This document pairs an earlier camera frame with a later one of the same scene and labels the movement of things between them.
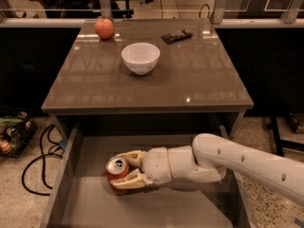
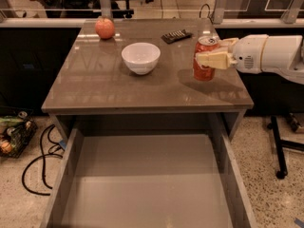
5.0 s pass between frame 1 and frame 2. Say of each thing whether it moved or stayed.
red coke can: moved
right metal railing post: stayed
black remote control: stayed
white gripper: moved
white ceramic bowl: stayed
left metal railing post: stayed
